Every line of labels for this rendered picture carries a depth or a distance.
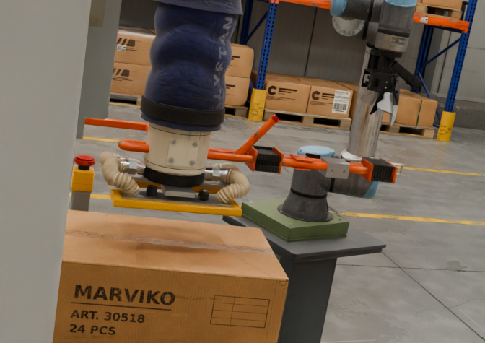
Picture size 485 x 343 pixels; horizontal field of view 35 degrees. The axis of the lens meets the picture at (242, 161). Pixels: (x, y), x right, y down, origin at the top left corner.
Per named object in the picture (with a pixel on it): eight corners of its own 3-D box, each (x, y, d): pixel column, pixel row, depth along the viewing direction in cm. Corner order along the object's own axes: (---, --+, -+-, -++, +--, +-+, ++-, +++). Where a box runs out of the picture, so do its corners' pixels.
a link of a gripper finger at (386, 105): (375, 123, 214) (372, 93, 218) (394, 126, 216) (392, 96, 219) (379, 118, 212) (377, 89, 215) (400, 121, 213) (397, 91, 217)
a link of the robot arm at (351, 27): (335, 6, 290) (334, -23, 224) (368, 11, 289) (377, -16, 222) (330, 36, 292) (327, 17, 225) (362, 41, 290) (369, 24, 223)
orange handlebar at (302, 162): (77, 149, 199) (79, 136, 199) (72, 123, 228) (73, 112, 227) (398, 180, 225) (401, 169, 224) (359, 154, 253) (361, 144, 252)
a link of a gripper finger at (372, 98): (354, 105, 230) (365, 83, 223) (372, 107, 232) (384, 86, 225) (356, 113, 228) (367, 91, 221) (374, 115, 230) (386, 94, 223)
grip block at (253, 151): (252, 172, 211) (255, 151, 210) (243, 162, 220) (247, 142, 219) (281, 175, 213) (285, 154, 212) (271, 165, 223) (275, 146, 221)
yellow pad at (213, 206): (112, 207, 194) (115, 188, 193) (109, 195, 203) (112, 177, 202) (242, 217, 203) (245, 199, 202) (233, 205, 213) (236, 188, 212)
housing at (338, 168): (325, 177, 219) (328, 162, 218) (317, 170, 225) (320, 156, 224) (348, 179, 221) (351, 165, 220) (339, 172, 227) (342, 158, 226)
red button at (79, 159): (73, 170, 251) (74, 159, 250) (72, 165, 257) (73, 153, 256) (94, 172, 252) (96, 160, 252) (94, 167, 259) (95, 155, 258)
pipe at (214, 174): (114, 191, 195) (116, 170, 194) (106, 165, 218) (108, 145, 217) (242, 202, 204) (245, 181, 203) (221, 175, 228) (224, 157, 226)
